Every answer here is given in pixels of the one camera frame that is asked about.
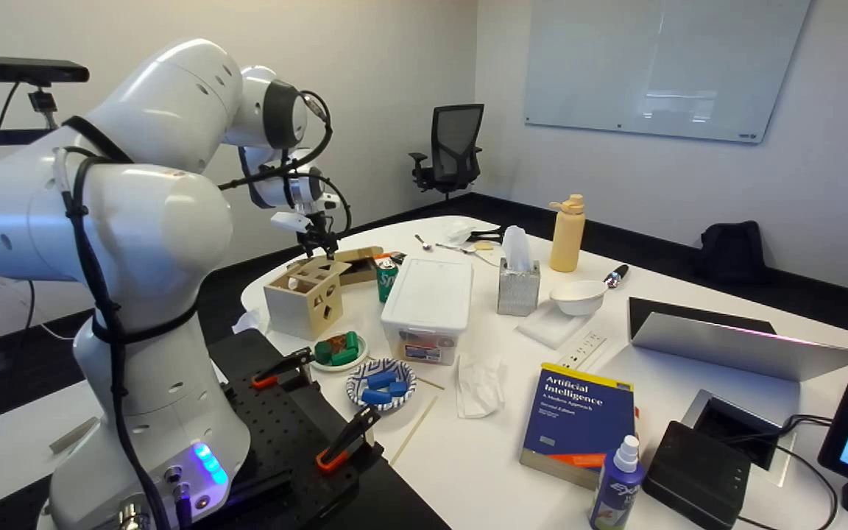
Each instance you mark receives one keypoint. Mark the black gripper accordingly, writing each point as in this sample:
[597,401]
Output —
[320,229]

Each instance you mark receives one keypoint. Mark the wooden shape sorter box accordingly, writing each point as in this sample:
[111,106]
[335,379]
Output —
[309,297]

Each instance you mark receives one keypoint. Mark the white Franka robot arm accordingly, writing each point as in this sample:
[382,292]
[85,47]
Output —
[150,225]

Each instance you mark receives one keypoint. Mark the black rectangular box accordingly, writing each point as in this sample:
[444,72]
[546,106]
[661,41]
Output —
[696,474]

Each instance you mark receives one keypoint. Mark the green drink can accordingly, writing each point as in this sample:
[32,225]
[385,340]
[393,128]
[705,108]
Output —
[388,282]

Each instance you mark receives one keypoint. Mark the white cloth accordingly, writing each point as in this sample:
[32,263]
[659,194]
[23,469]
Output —
[253,318]

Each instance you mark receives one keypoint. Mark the green toy block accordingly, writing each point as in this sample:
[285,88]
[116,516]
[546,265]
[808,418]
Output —
[337,347]

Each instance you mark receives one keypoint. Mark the clear plastic container white lid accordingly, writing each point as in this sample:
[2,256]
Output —
[428,303]

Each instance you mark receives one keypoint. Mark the black clamp orange tip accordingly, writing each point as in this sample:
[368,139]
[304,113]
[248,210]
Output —
[281,369]
[350,438]

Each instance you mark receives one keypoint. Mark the blue toy piece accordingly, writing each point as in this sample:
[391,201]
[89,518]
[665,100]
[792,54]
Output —
[382,376]
[385,396]

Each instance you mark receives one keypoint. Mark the blue patterned plate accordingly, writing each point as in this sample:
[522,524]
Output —
[357,387]

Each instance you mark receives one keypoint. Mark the black office chair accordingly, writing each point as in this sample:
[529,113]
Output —
[451,147]

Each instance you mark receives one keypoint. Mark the thin wooden stick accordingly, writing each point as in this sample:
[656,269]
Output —
[413,431]

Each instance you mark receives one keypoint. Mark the grey tissue holder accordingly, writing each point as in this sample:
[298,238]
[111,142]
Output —
[519,290]

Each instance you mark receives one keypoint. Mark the crumpled white napkin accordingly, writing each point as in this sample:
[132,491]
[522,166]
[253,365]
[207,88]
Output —
[481,387]

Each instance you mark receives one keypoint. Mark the yellow drink bottle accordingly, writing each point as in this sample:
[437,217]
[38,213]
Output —
[566,235]

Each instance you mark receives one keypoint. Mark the white bowl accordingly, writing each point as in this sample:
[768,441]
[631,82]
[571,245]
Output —
[578,297]

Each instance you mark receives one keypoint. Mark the black marker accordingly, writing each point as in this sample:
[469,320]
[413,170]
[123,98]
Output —
[618,275]

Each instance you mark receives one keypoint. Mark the blue yellow book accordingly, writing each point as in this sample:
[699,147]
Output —
[575,422]

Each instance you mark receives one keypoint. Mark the blue spray bottle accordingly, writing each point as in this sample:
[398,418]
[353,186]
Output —
[621,485]

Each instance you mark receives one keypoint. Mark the black bag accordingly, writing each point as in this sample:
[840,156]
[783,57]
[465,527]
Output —
[736,254]

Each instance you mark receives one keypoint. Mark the silver laptop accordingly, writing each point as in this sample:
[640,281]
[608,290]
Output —
[739,347]

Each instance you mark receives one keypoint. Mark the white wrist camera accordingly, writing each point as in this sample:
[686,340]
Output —
[290,222]

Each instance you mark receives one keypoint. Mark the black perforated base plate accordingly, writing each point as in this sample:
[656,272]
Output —
[287,431]

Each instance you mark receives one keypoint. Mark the black camera on stand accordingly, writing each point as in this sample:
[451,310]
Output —
[27,69]

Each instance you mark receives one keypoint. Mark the wall whiteboard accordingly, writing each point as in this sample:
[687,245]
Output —
[661,63]

